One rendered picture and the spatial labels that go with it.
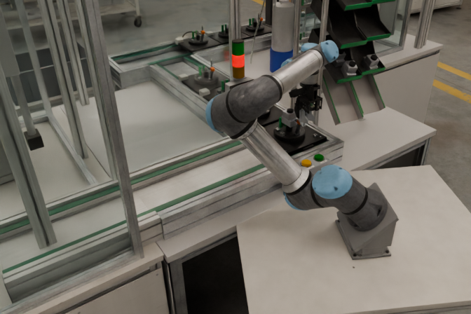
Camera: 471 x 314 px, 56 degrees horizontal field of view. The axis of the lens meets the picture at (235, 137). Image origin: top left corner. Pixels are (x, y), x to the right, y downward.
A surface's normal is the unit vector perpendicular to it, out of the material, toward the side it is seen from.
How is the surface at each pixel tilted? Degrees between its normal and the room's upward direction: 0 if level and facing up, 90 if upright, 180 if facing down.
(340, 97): 45
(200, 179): 0
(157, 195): 0
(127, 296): 90
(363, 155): 0
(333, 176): 39
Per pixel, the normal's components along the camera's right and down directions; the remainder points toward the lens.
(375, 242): 0.11, 0.51
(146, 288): 0.55, 0.43
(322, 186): -0.63, -0.58
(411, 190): -0.03, -0.85
